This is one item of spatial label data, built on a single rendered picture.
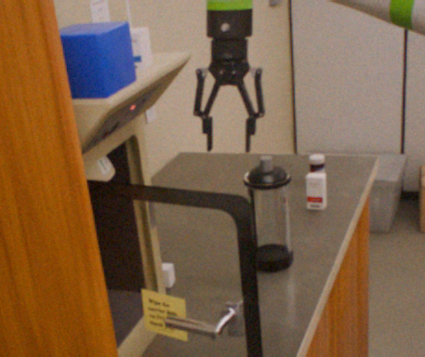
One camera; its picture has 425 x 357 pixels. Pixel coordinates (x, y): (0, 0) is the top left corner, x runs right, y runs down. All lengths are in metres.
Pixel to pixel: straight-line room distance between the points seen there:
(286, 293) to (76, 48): 0.80
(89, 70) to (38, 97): 0.10
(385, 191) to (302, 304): 2.35
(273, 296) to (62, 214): 0.70
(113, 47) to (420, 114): 3.23
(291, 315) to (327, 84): 2.78
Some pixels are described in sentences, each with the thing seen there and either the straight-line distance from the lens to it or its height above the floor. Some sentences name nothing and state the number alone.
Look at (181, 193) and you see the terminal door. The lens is 0.93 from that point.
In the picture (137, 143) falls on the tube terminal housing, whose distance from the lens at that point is 1.33.
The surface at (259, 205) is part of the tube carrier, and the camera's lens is 1.55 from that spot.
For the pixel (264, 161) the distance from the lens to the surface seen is 1.54.
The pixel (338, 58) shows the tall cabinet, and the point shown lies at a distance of 4.07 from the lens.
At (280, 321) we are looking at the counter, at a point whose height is 0.94.
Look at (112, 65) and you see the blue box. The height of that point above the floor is 1.55.
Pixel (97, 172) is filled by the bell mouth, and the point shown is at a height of 1.34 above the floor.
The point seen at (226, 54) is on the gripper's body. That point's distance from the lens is 1.39.
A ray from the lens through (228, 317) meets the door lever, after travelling 0.98.
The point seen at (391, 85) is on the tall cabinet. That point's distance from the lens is 4.07.
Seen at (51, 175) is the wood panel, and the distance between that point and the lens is 0.94.
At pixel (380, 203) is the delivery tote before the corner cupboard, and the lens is 3.84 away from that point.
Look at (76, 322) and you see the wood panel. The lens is 1.05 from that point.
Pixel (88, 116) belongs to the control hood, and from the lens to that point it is 0.98.
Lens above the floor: 1.73
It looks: 25 degrees down
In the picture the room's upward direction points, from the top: 8 degrees counter-clockwise
